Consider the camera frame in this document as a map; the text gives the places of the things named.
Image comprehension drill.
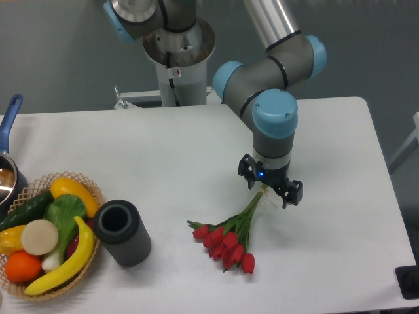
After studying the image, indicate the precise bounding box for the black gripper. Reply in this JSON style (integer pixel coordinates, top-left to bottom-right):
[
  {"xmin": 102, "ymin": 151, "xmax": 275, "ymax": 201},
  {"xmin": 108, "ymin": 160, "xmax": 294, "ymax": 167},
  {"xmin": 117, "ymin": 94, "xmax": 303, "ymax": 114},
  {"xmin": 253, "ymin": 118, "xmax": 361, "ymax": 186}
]
[{"xmin": 238, "ymin": 154, "xmax": 303, "ymax": 209}]

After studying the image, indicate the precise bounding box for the red tulip bouquet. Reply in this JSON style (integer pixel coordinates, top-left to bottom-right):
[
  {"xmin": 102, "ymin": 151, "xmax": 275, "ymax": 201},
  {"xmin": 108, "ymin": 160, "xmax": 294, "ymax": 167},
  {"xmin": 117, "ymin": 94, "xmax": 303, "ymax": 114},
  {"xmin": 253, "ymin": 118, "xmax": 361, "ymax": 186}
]
[{"xmin": 187, "ymin": 184, "xmax": 268, "ymax": 274}]

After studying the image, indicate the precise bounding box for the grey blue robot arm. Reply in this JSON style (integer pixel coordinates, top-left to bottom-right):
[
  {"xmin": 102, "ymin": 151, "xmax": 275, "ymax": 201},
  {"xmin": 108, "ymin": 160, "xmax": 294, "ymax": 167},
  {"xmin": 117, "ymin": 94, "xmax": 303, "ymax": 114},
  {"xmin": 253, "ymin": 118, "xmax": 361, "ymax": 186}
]
[{"xmin": 103, "ymin": 1, "xmax": 327, "ymax": 205}]

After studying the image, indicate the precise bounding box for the dark grey ribbed vase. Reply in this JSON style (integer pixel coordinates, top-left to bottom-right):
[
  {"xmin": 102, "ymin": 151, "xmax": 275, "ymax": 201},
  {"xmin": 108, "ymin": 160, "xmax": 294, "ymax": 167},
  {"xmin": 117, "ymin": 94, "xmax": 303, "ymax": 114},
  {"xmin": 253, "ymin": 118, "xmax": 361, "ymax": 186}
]
[{"xmin": 93, "ymin": 200, "xmax": 152, "ymax": 267}]

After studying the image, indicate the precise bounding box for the black device at edge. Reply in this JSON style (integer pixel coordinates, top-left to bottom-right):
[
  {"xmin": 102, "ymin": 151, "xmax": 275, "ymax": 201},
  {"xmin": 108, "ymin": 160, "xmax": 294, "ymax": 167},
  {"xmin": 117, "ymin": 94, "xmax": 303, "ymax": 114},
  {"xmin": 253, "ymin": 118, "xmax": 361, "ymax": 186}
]
[{"xmin": 395, "ymin": 265, "xmax": 418, "ymax": 300}]

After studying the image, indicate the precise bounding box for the yellow banana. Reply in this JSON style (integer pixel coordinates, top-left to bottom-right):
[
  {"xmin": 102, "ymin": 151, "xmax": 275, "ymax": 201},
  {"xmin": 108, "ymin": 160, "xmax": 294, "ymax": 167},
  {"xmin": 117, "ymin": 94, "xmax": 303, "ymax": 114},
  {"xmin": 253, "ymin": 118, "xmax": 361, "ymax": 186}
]
[{"xmin": 24, "ymin": 216, "xmax": 95, "ymax": 296}]

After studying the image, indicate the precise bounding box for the red fruit in basket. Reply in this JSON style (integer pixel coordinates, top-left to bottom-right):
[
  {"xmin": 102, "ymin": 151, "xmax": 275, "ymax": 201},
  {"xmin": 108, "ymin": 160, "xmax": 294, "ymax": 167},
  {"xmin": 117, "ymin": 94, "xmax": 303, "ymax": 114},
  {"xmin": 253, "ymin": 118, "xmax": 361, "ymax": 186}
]
[{"xmin": 65, "ymin": 218, "xmax": 94, "ymax": 260}]

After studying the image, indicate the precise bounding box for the green bok choy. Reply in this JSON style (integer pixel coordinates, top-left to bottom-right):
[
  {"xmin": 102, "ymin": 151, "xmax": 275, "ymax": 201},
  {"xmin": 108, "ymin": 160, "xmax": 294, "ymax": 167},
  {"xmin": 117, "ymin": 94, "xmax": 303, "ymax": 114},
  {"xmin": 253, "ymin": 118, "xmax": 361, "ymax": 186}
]
[{"xmin": 42, "ymin": 194, "xmax": 86, "ymax": 273}]

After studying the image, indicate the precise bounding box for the beige round disc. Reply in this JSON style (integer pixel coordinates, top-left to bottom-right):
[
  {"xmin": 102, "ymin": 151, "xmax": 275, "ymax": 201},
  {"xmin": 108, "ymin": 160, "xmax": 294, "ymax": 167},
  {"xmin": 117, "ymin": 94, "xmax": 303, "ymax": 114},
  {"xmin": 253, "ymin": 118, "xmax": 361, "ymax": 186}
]
[{"xmin": 20, "ymin": 219, "xmax": 58, "ymax": 256}]

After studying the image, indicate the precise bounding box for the green cucumber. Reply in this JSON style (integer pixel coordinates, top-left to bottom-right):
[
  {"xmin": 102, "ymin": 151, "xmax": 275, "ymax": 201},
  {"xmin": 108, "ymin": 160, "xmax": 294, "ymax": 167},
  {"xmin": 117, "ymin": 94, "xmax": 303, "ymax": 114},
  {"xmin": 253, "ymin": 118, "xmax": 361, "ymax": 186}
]
[{"xmin": 1, "ymin": 190, "xmax": 54, "ymax": 231}]

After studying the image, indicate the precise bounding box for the orange fruit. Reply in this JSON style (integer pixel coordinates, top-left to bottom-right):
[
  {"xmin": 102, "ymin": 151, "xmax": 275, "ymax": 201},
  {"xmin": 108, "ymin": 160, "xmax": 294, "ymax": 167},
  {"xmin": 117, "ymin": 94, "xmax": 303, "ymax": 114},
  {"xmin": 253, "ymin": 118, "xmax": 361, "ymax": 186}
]
[{"xmin": 5, "ymin": 251, "xmax": 41, "ymax": 283}]

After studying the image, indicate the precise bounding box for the yellow bell pepper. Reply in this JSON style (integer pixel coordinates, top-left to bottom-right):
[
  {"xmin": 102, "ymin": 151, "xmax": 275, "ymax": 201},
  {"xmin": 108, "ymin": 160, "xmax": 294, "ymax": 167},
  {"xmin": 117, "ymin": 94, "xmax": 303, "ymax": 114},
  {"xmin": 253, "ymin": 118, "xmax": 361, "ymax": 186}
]
[{"xmin": 0, "ymin": 225, "xmax": 26, "ymax": 256}]

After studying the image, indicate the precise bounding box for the woven wicker basket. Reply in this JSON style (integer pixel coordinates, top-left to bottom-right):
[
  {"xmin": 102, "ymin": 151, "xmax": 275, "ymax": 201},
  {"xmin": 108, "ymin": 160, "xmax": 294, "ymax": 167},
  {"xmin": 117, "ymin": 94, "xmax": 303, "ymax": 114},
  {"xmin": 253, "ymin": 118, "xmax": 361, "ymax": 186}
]
[{"xmin": 1, "ymin": 171, "xmax": 103, "ymax": 301}]

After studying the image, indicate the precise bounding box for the white frame at right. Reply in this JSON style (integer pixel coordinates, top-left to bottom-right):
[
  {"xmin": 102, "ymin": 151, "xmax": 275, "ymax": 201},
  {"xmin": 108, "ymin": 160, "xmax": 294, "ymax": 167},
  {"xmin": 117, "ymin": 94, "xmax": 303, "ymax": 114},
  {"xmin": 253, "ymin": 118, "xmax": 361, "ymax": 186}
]
[{"xmin": 388, "ymin": 112, "xmax": 418, "ymax": 175}]

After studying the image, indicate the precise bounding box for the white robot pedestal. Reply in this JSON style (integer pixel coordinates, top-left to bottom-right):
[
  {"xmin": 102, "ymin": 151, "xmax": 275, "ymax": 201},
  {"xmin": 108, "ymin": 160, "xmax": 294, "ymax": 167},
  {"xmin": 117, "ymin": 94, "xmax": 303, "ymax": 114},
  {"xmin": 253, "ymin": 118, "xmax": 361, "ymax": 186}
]
[{"xmin": 143, "ymin": 17, "xmax": 215, "ymax": 107}]

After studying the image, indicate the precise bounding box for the black pedestal cable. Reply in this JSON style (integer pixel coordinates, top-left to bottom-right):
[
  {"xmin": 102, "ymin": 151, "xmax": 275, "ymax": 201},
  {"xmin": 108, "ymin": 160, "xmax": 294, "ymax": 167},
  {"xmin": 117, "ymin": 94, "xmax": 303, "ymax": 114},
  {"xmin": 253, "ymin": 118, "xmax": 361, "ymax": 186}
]
[{"xmin": 165, "ymin": 51, "xmax": 181, "ymax": 107}]

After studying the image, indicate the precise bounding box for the white metal bracket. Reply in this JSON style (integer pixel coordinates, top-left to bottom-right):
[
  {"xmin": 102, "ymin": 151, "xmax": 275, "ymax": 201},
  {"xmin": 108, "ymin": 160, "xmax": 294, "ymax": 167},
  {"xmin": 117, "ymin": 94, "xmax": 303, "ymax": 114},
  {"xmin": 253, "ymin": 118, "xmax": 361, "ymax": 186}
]
[{"xmin": 113, "ymin": 85, "xmax": 222, "ymax": 109}]

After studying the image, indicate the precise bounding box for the blue handled saucepan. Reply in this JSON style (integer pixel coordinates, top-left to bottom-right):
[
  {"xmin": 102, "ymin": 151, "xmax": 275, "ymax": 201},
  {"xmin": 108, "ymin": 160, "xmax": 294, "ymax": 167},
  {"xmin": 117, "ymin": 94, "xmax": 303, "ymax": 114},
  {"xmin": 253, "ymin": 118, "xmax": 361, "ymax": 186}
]
[{"xmin": 1, "ymin": 94, "xmax": 28, "ymax": 219}]

